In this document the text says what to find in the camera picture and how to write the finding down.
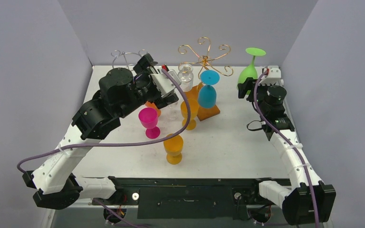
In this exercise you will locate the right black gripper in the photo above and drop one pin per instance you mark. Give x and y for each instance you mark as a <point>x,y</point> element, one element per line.
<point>246,89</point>

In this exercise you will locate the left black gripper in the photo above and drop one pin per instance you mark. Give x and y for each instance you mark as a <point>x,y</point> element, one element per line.
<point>143,69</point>

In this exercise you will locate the green wine glass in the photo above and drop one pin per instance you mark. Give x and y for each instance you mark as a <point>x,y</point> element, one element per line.
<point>250,70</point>

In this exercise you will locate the blue wine glass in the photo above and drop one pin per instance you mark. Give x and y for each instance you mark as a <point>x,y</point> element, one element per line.
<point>207,94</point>

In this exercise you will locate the clear wine glass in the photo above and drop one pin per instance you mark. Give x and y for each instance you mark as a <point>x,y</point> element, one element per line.
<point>185,75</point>
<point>172,114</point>

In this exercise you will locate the yellow wine glass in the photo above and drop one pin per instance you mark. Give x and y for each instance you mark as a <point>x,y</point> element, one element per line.
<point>189,112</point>
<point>173,148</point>

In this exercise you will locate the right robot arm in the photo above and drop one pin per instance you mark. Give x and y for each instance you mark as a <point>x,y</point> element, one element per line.
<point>309,199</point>

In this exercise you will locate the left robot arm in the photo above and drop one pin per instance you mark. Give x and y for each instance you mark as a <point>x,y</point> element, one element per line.
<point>121,91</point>

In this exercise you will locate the dark orange wine glass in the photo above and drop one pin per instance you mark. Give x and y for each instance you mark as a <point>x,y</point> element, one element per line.
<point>152,105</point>

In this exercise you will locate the pink wine glass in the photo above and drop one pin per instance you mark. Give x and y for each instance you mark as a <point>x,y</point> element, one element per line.
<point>149,120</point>

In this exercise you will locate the yellow wine glass front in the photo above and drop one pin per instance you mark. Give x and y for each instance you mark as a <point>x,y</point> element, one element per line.
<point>173,148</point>

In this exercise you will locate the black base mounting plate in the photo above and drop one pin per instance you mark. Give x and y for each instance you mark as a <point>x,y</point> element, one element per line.
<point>164,198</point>

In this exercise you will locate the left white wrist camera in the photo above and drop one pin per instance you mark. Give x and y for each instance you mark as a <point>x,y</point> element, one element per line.
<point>163,83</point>

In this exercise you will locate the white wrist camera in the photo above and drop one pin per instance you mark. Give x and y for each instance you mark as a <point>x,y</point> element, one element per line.
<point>163,83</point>
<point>272,77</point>

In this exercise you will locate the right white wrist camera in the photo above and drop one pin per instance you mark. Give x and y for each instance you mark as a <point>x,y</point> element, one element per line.
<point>272,77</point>

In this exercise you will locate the silver wire glass rack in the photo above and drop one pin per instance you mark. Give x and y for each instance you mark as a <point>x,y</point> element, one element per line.
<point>117,54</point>

